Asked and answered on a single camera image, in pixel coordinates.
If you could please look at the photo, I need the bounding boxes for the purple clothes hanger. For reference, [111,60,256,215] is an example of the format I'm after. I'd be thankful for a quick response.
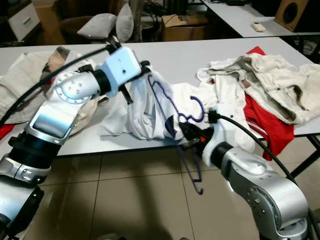
[147,77,206,196]

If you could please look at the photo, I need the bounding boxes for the white t-shirt with print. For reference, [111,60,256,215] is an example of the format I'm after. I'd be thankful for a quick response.
[99,70,211,141]

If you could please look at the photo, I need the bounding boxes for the white crumpled garment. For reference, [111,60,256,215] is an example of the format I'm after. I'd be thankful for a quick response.
[197,67,256,151]

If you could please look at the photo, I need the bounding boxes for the grey pillow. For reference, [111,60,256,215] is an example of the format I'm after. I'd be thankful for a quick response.
[77,13,118,41]
[116,2,135,43]

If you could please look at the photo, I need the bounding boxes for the red garment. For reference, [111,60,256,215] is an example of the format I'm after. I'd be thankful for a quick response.
[0,122,17,140]
[242,46,296,161]

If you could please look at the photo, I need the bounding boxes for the dark sofa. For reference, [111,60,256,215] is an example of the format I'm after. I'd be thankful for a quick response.
[57,15,163,47]

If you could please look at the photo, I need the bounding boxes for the open brown cardboard box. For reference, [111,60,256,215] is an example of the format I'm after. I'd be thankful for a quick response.
[161,14,212,42]

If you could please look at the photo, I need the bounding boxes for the beige trousers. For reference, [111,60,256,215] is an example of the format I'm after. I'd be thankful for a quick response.
[207,52,320,125]

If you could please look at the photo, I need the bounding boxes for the beige trousers plaid lining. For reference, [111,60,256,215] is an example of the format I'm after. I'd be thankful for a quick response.
[0,46,106,126]

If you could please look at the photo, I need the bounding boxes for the white remote control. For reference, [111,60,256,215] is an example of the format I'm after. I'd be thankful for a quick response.
[251,21,267,33]

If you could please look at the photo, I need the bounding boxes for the white drawer unit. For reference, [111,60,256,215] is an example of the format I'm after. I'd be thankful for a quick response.
[7,4,41,42]

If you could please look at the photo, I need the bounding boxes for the wooden speaker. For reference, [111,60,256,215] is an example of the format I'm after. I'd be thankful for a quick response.
[274,0,310,33]

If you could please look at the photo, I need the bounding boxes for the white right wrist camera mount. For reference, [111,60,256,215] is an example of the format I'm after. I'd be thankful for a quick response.
[201,104,237,163]

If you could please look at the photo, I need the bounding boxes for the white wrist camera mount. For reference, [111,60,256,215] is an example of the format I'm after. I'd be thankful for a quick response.
[101,46,143,98]
[201,104,237,163]

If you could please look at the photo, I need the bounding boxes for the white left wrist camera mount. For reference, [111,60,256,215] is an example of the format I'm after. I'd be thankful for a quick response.
[101,46,143,98]

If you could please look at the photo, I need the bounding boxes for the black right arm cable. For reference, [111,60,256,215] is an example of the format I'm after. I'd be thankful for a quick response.
[209,113,320,231]

